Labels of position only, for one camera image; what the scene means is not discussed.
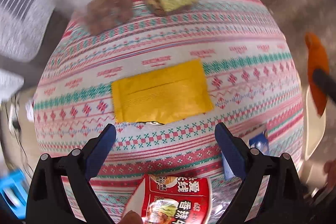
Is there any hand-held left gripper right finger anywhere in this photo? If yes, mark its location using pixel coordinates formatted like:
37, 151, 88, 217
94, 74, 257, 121
215, 123, 308, 224

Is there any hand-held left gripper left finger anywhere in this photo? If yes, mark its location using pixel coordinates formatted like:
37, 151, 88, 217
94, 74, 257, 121
25, 124, 117, 224

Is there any bag of brown snacks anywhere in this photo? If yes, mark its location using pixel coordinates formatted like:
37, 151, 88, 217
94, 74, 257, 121
76, 0, 134, 35

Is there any patterned tablecloth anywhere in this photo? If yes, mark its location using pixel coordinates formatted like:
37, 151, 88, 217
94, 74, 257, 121
33, 0, 305, 224

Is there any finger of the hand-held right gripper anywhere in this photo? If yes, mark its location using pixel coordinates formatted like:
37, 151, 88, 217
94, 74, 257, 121
312, 68, 336, 104

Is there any person's left hand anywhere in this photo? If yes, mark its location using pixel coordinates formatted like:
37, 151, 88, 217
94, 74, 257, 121
121, 210, 143, 224

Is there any light blue carton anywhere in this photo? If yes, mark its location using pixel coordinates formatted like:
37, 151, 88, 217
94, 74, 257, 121
221, 152, 235, 180

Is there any red instant noodle packet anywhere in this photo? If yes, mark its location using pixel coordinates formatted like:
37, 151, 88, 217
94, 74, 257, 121
121, 174, 213, 224

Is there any blue biscuit packet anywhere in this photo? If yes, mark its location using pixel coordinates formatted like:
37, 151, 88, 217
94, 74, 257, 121
248, 123, 269, 155

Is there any blue plastic stool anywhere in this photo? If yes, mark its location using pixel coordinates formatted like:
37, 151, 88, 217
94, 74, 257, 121
0, 169, 28, 211

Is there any striped quilted blanket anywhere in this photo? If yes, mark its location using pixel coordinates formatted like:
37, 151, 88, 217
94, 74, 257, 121
0, 0, 87, 62

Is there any person's right hand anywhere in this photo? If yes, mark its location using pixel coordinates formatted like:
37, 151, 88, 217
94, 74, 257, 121
323, 160, 336, 182

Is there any orange snack wrapper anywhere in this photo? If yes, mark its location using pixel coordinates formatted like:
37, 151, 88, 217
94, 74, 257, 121
304, 32, 331, 117

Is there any black cable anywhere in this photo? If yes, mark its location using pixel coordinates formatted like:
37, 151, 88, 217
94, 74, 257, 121
10, 93, 29, 172

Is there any yellow packet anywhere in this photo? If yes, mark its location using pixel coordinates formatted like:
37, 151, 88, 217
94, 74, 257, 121
111, 59, 214, 125

